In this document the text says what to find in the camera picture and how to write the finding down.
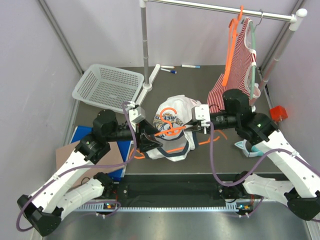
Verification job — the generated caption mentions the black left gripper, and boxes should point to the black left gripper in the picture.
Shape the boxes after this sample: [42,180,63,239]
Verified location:
[106,119,163,153]

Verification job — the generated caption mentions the orange hanger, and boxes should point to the orange hanger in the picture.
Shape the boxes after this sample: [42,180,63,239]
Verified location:
[222,5,244,87]
[128,107,228,160]

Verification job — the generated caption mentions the white printed tank top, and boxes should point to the white printed tank top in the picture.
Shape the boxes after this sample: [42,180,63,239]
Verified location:
[145,95,201,162]

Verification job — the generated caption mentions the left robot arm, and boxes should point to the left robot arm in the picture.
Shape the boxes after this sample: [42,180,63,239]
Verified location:
[17,105,161,237]

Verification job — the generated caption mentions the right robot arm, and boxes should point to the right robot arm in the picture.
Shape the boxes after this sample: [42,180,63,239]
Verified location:
[186,89,320,222]

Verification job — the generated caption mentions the red striped tank top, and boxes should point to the red striped tank top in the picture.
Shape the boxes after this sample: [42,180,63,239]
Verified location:
[207,17,261,113]

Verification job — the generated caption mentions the green hanger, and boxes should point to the green hanger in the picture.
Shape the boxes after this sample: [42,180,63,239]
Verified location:
[248,20,260,100]

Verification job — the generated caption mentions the brown cardboard sheet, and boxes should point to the brown cardboard sheet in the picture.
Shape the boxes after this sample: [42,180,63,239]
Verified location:
[55,141,123,187]

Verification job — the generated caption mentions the teal cat ear headphones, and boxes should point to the teal cat ear headphones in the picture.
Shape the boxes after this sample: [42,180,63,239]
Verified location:
[234,139,263,158]

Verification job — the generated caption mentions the white marker blue cap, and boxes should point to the white marker blue cap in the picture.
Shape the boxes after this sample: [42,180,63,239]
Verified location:
[160,68,177,74]

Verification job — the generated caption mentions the white perforated plastic basket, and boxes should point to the white perforated plastic basket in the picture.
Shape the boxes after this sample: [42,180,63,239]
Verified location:
[72,64,144,114]

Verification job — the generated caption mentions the white marker blue tip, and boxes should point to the white marker blue tip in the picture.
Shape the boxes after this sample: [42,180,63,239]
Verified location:
[181,64,201,69]

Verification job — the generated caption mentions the white marker orange cap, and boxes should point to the white marker orange cap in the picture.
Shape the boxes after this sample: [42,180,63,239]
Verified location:
[160,65,175,69]

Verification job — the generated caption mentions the red cube block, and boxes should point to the red cube block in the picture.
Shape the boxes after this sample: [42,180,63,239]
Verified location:
[269,105,288,123]

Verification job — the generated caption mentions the white metal clothes rack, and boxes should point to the white metal clothes rack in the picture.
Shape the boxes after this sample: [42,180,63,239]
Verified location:
[131,0,309,113]

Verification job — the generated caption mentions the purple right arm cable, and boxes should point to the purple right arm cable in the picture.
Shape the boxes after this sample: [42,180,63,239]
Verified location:
[209,123,320,218]

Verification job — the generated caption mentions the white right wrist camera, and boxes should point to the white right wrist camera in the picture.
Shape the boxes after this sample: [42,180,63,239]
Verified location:
[191,104,211,122]

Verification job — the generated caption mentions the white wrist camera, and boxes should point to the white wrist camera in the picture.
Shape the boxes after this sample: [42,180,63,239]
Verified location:
[191,104,211,122]
[124,101,146,126]

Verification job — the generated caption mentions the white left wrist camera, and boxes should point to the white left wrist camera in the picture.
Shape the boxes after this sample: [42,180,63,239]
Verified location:
[124,101,146,126]

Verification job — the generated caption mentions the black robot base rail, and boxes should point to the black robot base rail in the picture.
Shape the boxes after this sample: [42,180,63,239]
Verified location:
[104,173,253,207]

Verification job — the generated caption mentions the grey slotted cable duct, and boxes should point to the grey slotted cable duct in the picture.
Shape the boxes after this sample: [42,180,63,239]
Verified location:
[74,202,253,213]

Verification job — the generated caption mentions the grey aluminium frame post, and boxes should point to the grey aluminium frame post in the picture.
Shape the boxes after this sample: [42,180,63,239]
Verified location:
[36,0,84,75]

